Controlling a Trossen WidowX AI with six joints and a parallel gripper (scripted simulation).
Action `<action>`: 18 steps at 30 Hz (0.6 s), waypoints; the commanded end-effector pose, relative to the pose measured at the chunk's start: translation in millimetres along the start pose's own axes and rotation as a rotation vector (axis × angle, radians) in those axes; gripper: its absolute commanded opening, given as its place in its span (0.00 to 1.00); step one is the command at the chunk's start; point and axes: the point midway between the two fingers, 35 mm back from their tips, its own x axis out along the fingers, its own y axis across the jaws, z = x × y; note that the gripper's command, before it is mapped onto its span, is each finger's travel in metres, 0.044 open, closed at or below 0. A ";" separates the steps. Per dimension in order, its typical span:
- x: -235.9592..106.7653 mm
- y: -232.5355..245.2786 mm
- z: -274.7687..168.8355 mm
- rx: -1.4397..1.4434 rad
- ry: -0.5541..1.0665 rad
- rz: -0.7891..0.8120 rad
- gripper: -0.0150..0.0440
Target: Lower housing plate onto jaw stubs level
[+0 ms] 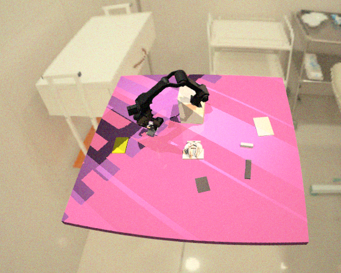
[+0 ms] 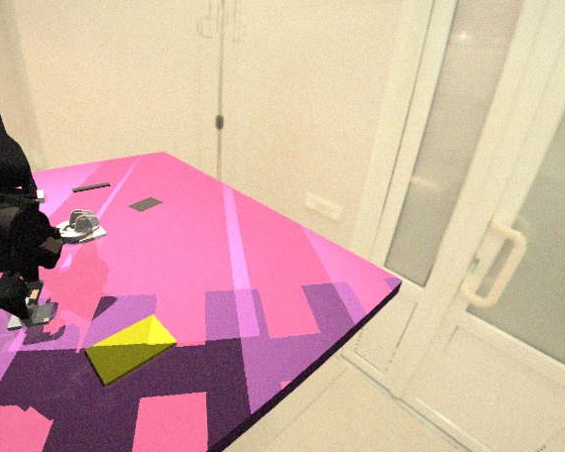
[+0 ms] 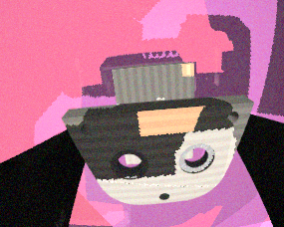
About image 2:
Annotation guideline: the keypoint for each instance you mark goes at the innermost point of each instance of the yellow flat plate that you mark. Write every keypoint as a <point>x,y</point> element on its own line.
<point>122,353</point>

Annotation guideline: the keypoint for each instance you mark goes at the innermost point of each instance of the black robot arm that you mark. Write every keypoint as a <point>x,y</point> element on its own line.
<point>22,224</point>

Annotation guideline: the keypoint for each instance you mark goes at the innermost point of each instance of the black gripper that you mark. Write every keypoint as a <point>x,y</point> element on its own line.
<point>13,289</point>

